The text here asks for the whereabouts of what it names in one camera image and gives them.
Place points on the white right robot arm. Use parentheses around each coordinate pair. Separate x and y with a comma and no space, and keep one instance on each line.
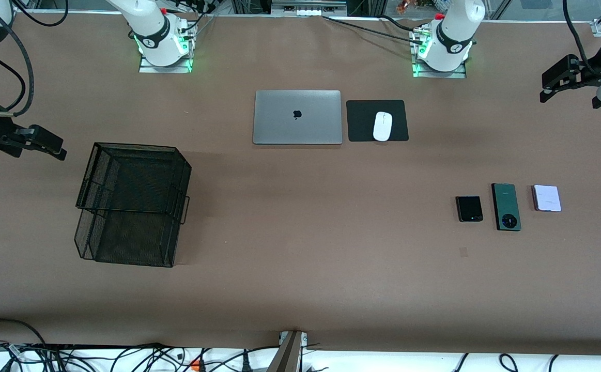
(155,31)

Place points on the power strip white sockets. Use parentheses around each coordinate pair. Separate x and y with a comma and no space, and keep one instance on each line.
(305,10)

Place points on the silver closed laptop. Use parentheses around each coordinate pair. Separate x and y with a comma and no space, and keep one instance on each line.
(279,119)

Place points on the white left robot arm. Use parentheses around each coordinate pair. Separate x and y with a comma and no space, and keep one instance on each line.
(452,36)

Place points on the black mesh two-tier basket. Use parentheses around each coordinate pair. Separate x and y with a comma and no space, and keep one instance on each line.
(135,181)

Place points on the black mouse pad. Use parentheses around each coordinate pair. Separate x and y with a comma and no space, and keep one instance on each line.
(362,124)

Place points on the lilac phone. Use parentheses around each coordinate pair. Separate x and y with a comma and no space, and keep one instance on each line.
(547,199)

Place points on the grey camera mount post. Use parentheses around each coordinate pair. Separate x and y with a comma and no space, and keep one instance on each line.
(290,356)

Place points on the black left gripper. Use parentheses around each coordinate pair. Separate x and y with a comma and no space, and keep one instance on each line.
(591,71)

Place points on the white computer mouse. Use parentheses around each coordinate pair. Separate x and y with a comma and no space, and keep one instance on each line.
(383,126)

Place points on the black flip phone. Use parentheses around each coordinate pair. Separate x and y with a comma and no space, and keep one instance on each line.
(469,209)

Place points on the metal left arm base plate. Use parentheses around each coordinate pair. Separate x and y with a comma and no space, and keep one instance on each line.
(440,75)

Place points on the green phone round camera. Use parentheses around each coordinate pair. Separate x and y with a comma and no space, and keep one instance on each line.
(506,201)

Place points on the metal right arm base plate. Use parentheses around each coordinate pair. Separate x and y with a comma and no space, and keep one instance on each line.
(166,69)

